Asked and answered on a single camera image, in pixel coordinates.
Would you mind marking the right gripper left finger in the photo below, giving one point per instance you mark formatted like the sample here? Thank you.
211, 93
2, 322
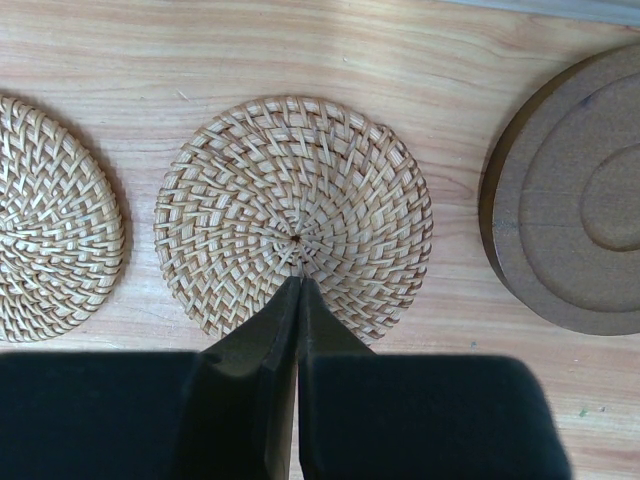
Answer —
237, 423

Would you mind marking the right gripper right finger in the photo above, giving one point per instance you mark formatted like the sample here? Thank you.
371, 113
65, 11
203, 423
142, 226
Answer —
320, 333

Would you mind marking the woven rattan coaster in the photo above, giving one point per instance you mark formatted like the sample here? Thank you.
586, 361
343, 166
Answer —
294, 186
62, 236

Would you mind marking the brown wooden coaster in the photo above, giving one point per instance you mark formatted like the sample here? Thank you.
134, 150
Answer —
559, 201

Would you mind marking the wooden clothes rack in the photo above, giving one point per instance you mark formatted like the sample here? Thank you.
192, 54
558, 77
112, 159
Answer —
620, 12

